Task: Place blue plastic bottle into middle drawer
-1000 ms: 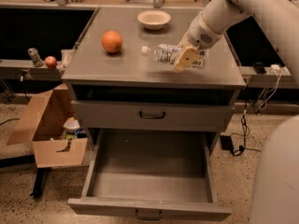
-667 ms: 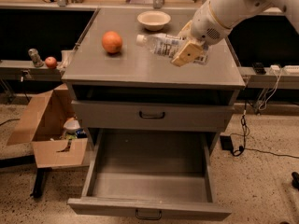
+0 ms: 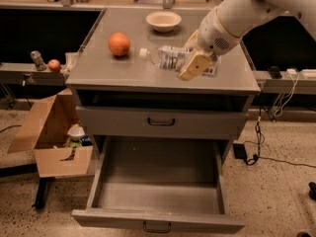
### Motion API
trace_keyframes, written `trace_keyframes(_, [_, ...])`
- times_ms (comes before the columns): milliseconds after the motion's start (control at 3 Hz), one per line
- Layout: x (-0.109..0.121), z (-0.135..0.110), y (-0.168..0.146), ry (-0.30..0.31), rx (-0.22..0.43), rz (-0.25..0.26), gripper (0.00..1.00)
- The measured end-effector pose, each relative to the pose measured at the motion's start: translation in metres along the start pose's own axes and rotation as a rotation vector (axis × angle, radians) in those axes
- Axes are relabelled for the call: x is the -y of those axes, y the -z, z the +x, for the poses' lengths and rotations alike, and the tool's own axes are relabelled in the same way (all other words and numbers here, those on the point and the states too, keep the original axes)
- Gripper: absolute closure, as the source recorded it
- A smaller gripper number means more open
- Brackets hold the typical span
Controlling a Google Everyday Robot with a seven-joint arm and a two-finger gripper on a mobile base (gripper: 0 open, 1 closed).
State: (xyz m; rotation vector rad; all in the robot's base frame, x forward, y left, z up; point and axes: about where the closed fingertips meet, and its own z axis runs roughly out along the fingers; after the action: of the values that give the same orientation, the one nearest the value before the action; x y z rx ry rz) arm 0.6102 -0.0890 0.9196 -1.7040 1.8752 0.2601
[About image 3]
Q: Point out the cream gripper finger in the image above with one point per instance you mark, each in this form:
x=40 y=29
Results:
x=195 y=64
x=192 y=41

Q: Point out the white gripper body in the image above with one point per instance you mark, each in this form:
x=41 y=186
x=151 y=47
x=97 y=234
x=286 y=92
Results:
x=213 y=34

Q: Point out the clear plastic water bottle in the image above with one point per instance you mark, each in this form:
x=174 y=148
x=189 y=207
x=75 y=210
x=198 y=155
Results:
x=173 y=58

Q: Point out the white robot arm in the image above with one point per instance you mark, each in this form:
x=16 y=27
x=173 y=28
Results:
x=225 y=25

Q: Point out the grey drawer cabinet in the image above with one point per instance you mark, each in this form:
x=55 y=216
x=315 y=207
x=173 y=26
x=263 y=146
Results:
x=101 y=79

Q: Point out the closed middle grey drawer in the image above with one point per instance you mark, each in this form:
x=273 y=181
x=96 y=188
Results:
x=161 y=123

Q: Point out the open bottom grey drawer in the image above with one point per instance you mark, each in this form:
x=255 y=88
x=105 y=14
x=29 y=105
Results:
x=159 y=185

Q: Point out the white paper bowl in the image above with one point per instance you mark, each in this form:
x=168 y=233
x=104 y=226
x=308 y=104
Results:
x=163 y=21

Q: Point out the black remote on shelf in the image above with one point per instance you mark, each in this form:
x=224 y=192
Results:
x=274 y=72

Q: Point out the orange fruit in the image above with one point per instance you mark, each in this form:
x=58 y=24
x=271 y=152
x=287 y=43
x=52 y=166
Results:
x=119 y=44

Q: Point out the white power strip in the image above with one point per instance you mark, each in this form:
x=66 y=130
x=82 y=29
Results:
x=309 y=74

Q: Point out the black power adapter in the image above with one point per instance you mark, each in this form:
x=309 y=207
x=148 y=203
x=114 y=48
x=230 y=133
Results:
x=239 y=151

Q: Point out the small red apple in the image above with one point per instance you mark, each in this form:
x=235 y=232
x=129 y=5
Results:
x=54 y=65

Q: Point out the white bowl in box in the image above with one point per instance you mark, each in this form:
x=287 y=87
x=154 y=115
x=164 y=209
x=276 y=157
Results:
x=76 y=133

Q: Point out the small grey figurine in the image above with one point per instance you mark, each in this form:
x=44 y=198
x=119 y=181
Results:
x=38 y=61

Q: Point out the open cardboard box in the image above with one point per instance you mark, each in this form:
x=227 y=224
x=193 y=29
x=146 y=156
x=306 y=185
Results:
x=45 y=131

